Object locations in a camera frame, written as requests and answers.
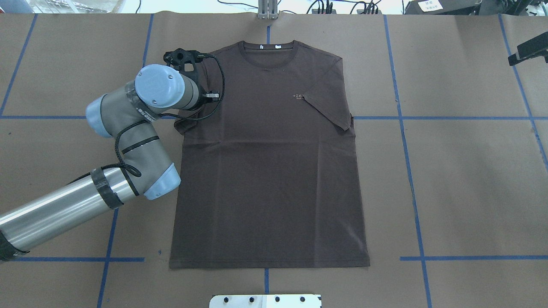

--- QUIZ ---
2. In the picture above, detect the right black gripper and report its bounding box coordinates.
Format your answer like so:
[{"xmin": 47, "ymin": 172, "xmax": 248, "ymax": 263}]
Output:
[{"xmin": 508, "ymin": 31, "xmax": 548, "ymax": 66}]

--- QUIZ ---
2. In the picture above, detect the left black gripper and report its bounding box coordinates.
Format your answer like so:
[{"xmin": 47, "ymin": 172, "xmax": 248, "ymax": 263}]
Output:
[{"xmin": 200, "ymin": 90, "xmax": 220, "ymax": 104}]

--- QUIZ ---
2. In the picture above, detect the dark brown t-shirt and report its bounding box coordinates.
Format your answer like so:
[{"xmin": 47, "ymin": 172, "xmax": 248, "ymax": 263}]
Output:
[{"xmin": 169, "ymin": 41, "xmax": 370, "ymax": 269}]

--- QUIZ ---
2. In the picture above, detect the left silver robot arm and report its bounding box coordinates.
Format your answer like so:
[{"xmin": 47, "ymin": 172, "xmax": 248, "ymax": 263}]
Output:
[{"xmin": 1, "ymin": 64, "xmax": 224, "ymax": 262}]

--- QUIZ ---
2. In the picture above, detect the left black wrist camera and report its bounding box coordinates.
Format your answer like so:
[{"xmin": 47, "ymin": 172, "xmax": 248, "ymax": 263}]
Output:
[{"xmin": 163, "ymin": 48, "xmax": 208, "ymax": 84}]

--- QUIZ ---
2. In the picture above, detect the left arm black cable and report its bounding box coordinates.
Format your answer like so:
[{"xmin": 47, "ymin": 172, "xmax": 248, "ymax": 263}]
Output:
[{"xmin": 64, "ymin": 52, "xmax": 226, "ymax": 197}]

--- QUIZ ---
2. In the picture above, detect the aluminium frame post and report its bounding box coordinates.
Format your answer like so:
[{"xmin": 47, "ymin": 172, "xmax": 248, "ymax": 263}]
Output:
[{"xmin": 258, "ymin": 0, "xmax": 279, "ymax": 20}]

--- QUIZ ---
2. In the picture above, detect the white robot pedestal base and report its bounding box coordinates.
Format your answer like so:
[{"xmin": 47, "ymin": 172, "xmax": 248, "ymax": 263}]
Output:
[{"xmin": 209, "ymin": 294, "xmax": 323, "ymax": 308}]

